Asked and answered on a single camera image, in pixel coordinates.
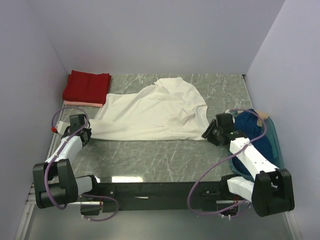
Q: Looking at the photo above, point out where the white t shirt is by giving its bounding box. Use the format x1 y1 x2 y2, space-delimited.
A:
89 77 209 141

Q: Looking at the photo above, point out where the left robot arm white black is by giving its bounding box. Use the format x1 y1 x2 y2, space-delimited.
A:
32 114 98 210

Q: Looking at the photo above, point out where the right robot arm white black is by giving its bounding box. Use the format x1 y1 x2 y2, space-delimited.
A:
202 113 295 217

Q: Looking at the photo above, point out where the folded pink t shirt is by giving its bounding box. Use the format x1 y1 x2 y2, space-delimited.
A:
64 100 103 108

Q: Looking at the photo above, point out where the blue t shirt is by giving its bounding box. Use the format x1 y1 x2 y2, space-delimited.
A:
232 111 274 176

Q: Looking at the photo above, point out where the folded red t shirt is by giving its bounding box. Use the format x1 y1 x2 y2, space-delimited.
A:
62 70 112 105

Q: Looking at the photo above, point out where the beige t shirt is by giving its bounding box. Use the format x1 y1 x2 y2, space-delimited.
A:
256 110 269 127

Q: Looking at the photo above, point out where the teal plastic basket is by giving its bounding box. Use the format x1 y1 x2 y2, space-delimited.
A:
224 109 285 180

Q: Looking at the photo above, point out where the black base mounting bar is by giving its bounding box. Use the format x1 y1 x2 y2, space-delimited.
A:
81 181 242 213

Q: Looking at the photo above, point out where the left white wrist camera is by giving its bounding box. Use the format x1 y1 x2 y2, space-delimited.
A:
51 120 70 135

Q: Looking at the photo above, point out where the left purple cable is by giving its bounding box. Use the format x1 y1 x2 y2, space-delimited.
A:
43 106 120 223

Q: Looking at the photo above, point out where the aluminium frame rail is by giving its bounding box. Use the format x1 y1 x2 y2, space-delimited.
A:
24 184 292 206

